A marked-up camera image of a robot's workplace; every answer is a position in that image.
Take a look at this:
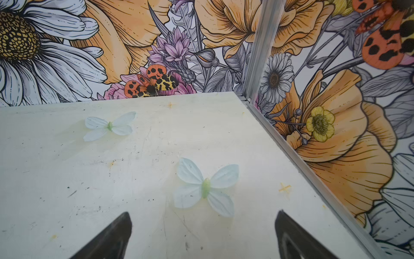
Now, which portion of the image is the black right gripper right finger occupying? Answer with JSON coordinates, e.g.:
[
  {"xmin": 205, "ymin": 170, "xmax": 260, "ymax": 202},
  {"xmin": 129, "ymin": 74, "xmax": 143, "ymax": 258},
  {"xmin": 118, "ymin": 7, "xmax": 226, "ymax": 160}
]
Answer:
[{"xmin": 274, "ymin": 210, "xmax": 337, "ymax": 259}]

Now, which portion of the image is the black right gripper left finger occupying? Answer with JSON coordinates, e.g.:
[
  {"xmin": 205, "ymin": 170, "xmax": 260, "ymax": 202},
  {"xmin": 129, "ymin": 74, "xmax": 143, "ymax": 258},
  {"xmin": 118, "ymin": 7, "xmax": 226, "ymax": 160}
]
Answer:
[{"xmin": 71, "ymin": 212, "xmax": 133, "ymax": 259}]

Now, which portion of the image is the aluminium right table edge rail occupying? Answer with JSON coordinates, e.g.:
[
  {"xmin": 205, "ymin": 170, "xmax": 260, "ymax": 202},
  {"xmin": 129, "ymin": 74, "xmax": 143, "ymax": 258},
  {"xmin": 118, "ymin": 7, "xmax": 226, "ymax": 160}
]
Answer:
[{"xmin": 236, "ymin": 93, "xmax": 387, "ymax": 259}]

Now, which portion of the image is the aluminium right rear corner post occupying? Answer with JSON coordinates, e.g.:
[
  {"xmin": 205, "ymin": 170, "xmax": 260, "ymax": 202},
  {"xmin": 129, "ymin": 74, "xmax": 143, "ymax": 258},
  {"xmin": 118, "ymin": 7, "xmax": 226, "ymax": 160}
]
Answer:
[{"xmin": 243, "ymin": 1, "xmax": 286, "ymax": 105}]

